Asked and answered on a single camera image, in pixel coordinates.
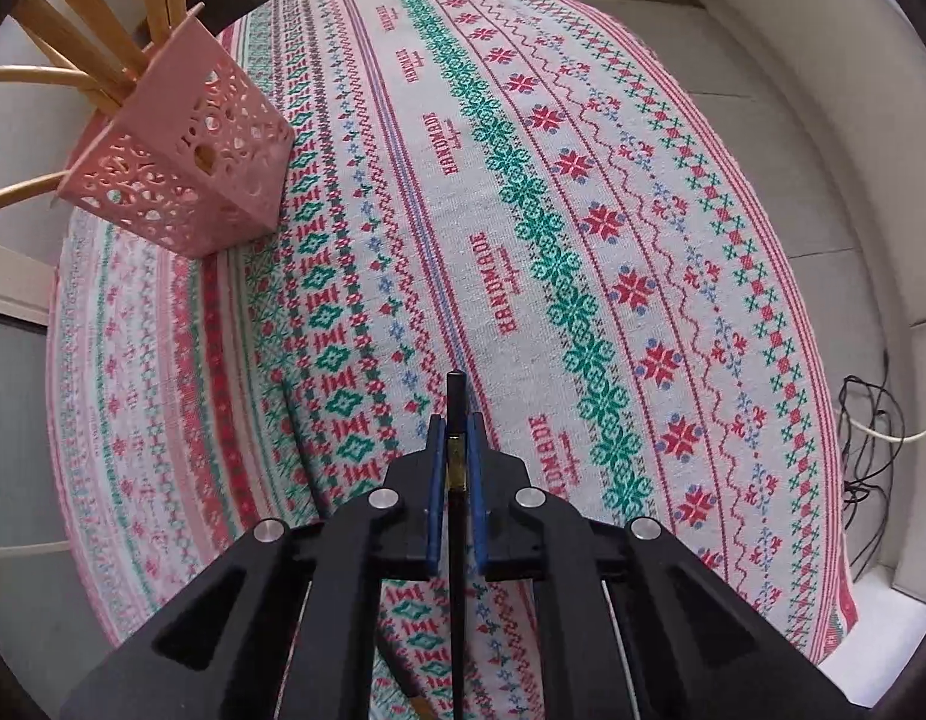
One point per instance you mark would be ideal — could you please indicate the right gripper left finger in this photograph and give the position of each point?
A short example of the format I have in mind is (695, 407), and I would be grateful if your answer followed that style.
(283, 623)

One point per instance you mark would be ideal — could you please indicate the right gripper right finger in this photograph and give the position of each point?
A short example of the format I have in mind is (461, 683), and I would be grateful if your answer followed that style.
(629, 622)

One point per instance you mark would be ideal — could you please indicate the black chopstick gold band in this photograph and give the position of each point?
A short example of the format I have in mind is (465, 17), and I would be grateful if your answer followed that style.
(455, 444)

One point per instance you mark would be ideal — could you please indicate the patterned woven tablecloth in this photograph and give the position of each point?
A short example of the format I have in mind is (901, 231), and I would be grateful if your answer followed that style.
(513, 189)

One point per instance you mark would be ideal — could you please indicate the pink perforated utensil holder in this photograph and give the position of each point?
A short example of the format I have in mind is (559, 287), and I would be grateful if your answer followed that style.
(194, 160)

